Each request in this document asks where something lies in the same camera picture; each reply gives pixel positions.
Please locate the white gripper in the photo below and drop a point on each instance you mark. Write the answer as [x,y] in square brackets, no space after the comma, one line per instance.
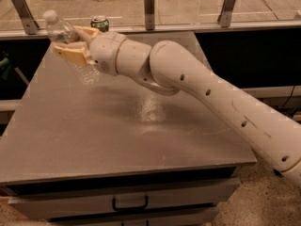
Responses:
[104,51]

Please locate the clear plastic water bottle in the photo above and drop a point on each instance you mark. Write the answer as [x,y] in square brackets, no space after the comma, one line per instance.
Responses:
[63,34]

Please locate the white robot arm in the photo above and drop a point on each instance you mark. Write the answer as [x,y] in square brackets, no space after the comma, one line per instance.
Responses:
[167,67]

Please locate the green soda can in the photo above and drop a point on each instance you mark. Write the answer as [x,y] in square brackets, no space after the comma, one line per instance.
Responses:
[100,22]

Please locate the grey upper drawer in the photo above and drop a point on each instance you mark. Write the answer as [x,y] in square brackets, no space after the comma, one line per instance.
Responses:
[160,196]

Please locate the grey drawer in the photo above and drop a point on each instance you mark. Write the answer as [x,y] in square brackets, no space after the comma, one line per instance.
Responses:
[160,196]
[154,217]

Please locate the grey lower drawer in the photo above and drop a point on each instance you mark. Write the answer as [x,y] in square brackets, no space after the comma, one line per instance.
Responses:
[154,217]

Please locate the left metal railing bracket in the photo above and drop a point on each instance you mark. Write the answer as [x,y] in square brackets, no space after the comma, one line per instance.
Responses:
[30,26]

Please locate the metal railing bracket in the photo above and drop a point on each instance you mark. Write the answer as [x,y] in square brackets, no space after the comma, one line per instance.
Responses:
[225,16]
[149,8]
[30,26]

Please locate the grey metal window rail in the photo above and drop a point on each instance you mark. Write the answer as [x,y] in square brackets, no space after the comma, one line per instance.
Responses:
[197,28]

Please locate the middle metal railing bracket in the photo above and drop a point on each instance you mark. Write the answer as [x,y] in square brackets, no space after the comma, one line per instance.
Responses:
[149,8]

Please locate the right metal railing bracket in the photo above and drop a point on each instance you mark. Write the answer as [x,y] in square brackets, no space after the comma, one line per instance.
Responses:
[225,16]

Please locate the black drawer handle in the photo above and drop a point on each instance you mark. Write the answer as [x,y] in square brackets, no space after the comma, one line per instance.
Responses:
[130,204]

